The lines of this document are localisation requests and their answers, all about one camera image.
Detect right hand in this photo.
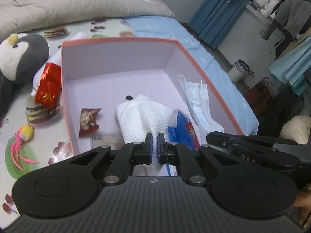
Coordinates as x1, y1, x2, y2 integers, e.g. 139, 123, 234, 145
294, 190, 311, 228

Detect blue surgical face mask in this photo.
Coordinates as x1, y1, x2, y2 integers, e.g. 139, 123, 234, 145
179, 75, 224, 144

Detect white waffle cloth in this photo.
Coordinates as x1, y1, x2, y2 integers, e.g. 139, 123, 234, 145
115, 95, 173, 176

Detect blue curtain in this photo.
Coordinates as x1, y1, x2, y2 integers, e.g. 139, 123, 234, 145
188, 0, 248, 49

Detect blue plastic packet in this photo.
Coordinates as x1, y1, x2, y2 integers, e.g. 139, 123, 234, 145
166, 110, 200, 177

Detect grey white penguin plush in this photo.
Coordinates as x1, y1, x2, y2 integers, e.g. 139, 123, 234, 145
1, 33, 50, 117

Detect salmon pink cardboard box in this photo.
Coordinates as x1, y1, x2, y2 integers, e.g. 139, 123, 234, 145
61, 37, 242, 155

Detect red snack packet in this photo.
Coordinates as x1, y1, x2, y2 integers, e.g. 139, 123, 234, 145
79, 108, 101, 137

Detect red foil wrapped bottle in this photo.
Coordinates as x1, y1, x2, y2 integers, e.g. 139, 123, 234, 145
31, 50, 61, 110

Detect hanging clothes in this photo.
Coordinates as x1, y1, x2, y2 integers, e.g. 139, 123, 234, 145
260, 0, 310, 95

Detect white trash bin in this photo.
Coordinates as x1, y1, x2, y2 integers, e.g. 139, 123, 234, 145
227, 59, 255, 83

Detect grey duvet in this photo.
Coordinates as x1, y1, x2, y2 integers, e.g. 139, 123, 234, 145
1, 0, 175, 40

